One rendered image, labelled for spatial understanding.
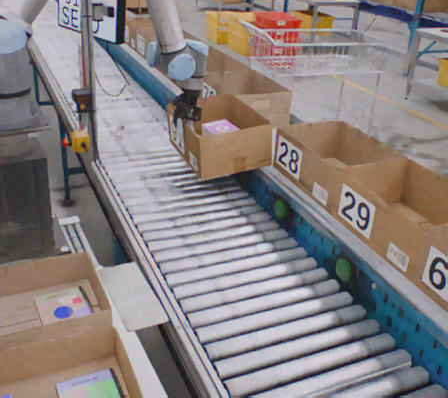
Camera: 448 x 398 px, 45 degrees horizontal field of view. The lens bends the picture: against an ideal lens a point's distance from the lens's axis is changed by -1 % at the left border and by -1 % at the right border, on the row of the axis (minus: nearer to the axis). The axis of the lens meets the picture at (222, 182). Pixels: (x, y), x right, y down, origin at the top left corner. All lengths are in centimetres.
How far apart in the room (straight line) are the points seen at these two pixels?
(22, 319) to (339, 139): 134
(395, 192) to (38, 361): 124
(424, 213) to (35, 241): 126
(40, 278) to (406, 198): 121
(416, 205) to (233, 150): 66
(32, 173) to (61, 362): 59
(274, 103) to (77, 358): 149
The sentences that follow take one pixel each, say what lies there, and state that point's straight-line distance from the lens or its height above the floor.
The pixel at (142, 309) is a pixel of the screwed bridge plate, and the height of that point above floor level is 75.
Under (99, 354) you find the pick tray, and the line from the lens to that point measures 140.
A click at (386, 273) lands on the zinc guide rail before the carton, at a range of 156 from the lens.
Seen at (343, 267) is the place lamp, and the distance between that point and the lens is 166.
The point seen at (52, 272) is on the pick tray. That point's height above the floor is 80.
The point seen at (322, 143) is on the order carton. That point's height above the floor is 96.
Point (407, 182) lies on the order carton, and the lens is 194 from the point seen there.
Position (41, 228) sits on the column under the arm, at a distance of 179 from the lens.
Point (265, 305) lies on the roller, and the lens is 161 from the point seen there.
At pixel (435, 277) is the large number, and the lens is 149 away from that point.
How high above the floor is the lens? 174
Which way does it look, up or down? 26 degrees down
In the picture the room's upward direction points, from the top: 3 degrees clockwise
